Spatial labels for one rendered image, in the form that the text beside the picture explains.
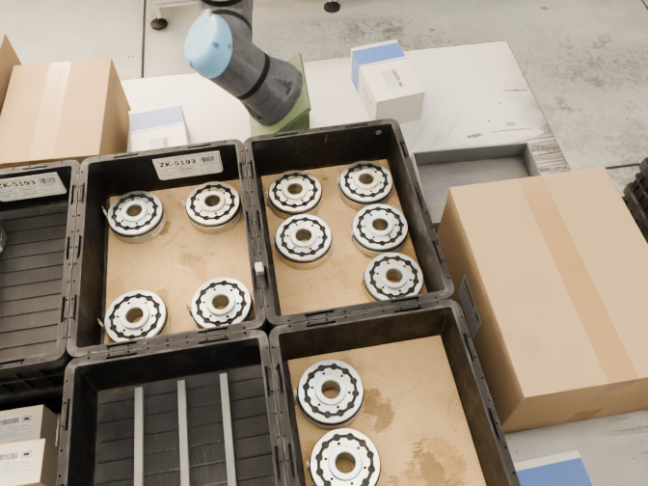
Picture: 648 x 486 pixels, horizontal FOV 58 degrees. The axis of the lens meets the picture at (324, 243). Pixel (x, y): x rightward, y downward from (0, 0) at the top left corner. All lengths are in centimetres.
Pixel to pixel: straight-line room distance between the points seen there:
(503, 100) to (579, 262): 64
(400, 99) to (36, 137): 80
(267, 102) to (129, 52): 170
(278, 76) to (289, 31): 163
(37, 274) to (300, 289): 48
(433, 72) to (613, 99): 133
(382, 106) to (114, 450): 92
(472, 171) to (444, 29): 164
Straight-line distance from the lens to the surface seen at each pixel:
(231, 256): 110
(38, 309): 115
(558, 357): 98
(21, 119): 142
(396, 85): 145
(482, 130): 151
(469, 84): 162
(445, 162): 141
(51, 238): 122
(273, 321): 91
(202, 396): 99
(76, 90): 144
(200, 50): 126
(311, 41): 286
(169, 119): 141
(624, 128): 272
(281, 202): 112
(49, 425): 109
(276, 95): 130
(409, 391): 98
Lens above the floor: 174
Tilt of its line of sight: 56 degrees down
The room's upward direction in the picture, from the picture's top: 1 degrees counter-clockwise
